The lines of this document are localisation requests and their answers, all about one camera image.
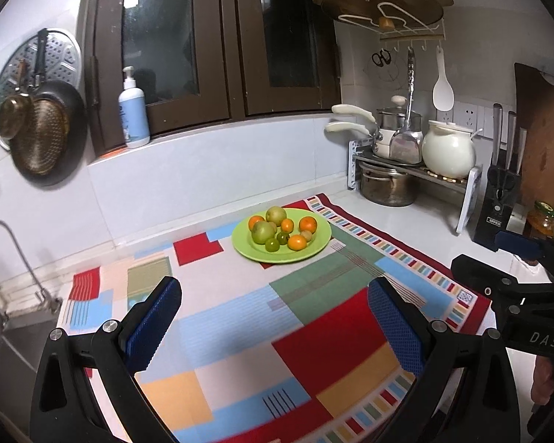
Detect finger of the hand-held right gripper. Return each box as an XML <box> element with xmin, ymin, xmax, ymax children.
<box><xmin>496</xmin><ymin>231</ymin><xmax>554</xmax><ymax>284</ymax></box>
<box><xmin>451</xmin><ymin>254</ymin><xmax>554</xmax><ymax>317</ymax></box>

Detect metal kitchen rack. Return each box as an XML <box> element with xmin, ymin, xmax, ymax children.
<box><xmin>348</xmin><ymin>137</ymin><xmax>483</xmax><ymax>235</ymax></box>

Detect steel handled knife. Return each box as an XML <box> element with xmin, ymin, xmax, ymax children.
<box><xmin>505</xmin><ymin>111</ymin><xmax>518</xmax><ymax>169</ymax></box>
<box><xmin>516</xmin><ymin>127</ymin><xmax>528</xmax><ymax>174</ymax></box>
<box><xmin>492</xmin><ymin>103</ymin><xmax>504</xmax><ymax>167</ymax></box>

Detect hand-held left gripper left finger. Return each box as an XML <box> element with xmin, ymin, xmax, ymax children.
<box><xmin>30</xmin><ymin>276</ymin><xmax>183</xmax><ymax>443</ymax></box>

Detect white ceramic pot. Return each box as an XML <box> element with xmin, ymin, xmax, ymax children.
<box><xmin>421</xmin><ymin>120</ymin><xmax>483</xmax><ymax>180</ymax></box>

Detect black frying pan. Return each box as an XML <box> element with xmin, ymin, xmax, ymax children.
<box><xmin>10</xmin><ymin>30</ymin><xmax>88</xmax><ymax>188</ymax></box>

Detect glass jar green lid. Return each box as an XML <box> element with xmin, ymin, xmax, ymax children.
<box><xmin>526</xmin><ymin>200</ymin><xmax>554</xmax><ymax>236</ymax></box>

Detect white wall socket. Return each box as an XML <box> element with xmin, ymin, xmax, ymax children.
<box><xmin>436</xmin><ymin>102</ymin><xmax>478</xmax><ymax>127</ymax></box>

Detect person's right hand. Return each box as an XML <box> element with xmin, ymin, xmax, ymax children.
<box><xmin>531</xmin><ymin>357</ymin><xmax>554</xmax><ymax>407</ymax></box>

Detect black knife block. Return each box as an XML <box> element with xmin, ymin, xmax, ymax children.
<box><xmin>473</xmin><ymin>164</ymin><xmax>520</xmax><ymax>252</ymax></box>

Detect brown wooden cutting board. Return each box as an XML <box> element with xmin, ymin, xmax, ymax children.
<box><xmin>514</xmin><ymin>62</ymin><xmax>554</xmax><ymax>222</ymax></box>

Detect white rice paddle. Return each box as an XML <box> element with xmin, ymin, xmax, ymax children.
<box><xmin>432</xmin><ymin>46</ymin><xmax>455</xmax><ymax>112</ymax></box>

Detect white wire rack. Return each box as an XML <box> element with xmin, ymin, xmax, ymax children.
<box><xmin>311</xmin><ymin>0</ymin><xmax>446</xmax><ymax>40</ymax></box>

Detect steel sink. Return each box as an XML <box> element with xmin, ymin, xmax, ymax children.
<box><xmin>0</xmin><ymin>307</ymin><xmax>75</xmax><ymax>425</ymax></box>

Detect brass mesh strainer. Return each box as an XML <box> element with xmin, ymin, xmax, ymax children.
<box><xmin>16</xmin><ymin>97</ymin><xmax>71</xmax><ymax>177</ymax></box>

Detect large steel stockpot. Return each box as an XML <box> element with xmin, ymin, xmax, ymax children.
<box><xmin>358</xmin><ymin>164</ymin><xmax>421</xmax><ymax>207</ymax></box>

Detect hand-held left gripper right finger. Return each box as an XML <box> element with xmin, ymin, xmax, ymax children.
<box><xmin>367</xmin><ymin>277</ymin><xmax>522</xmax><ymax>443</ymax></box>

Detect green plate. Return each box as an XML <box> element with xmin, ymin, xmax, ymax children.
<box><xmin>231</xmin><ymin>207</ymin><xmax>332</xmax><ymax>265</ymax></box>

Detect steel skimmer ladle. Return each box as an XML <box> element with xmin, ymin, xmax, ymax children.
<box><xmin>390</xmin><ymin>47</ymin><xmax>424</xmax><ymax>164</ymax></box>

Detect steel faucet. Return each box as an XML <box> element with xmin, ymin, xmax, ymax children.
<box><xmin>0</xmin><ymin>220</ymin><xmax>63</xmax><ymax>317</ymax></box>

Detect small brass ladle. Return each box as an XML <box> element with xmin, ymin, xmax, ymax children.
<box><xmin>0</xmin><ymin>58</ymin><xmax>35</xmax><ymax>141</ymax></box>

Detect colourful patchwork mat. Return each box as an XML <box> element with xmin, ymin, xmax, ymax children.
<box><xmin>55</xmin><ymin>192</ymin><xmax>492</xmax><ymax>443</ymax></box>

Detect perforated steel steamer tray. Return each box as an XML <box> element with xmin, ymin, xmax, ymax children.
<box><xmin>0</xmin><ymin>28</ymin><xmax>83</xmax><ymax>153</ymax></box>

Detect dark brown window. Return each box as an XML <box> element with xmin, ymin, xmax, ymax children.
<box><xmin>222</xmin><ymin>0</ymin><xmax>342</xmax><ymax>118</ymax></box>
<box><xmin>81</xmin><ymin>0</ymin><xmax>234</xmax><ymax>158</ymax></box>

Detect white pump bottle blue label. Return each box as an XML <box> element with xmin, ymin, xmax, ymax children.
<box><xmin>118</xmin><ymin>66</ymin><xmax>151</xmax><ymax>149</ymax></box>

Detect steel pot with cream handle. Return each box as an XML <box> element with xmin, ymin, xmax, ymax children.
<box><xmin>331</xmin><ymin>95</ymin><xmax>423</xmax><ymax>132</ymax></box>

